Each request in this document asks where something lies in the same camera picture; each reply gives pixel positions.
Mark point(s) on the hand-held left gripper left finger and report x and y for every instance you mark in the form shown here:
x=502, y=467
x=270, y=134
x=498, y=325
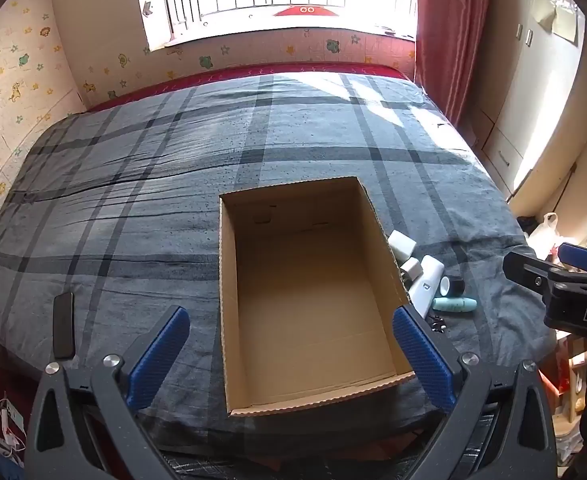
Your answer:
x=158, y=355

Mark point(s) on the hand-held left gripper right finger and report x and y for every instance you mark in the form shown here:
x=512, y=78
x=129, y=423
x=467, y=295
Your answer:
x=423, y=355

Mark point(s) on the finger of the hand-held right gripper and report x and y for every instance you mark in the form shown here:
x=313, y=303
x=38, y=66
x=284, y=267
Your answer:
x=523, y=266
x=581, y=257

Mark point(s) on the mint green bottle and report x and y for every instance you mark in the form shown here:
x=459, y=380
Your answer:
x=453, y=304

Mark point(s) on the white remote control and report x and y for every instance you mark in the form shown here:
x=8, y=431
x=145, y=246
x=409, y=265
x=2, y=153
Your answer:
x=425, y=287

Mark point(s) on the black tape roll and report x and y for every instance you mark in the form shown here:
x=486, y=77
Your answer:
x=454, y=286

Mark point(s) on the small white cube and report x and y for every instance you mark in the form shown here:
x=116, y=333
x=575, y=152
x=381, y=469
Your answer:
x=411, y=267

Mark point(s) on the cardboard box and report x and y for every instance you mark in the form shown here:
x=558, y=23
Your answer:
x=303, y=310

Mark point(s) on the white plastic bag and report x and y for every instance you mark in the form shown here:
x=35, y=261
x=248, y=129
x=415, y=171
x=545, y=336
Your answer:
x=543, y=237

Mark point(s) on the black smartphone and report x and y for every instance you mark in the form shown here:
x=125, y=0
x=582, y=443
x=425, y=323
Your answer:
x=64, y=325

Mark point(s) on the cream wardrobe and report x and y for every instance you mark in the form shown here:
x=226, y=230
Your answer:
x=533, y=110

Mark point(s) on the grey plaid blanket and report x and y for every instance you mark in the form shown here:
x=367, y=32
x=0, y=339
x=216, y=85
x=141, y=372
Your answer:
x=123, y=185

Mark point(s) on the red curtain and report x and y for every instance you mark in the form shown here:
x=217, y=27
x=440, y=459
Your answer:
x=448, y=35

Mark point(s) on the paper sheet on wardrobe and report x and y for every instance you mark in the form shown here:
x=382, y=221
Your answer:
x=556, y=10

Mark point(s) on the red bed sheet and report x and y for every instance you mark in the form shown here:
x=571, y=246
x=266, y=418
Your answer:
x=253, y=71

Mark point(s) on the red windowsill mat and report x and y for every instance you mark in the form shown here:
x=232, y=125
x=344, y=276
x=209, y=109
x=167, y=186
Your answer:
x=308, y=10

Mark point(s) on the white wall switch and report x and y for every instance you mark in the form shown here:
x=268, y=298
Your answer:
x=524, y=34

